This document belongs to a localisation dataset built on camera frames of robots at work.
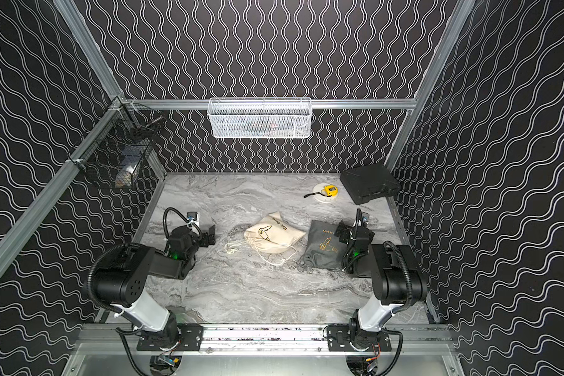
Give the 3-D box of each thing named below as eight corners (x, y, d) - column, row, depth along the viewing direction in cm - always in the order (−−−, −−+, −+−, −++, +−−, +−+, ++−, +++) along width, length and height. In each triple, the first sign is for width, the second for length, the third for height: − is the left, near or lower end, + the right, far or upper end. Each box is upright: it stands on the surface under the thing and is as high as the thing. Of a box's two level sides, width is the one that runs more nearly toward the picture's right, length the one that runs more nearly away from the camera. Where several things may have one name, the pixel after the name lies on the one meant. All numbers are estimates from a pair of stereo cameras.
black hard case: (356, 207, 110) (359, 198, 105) (339, 180, 121) (341, 171, 116) (399, 195, 115) (404, 186, 110) (379, 170, 126) (383, 162, 121)
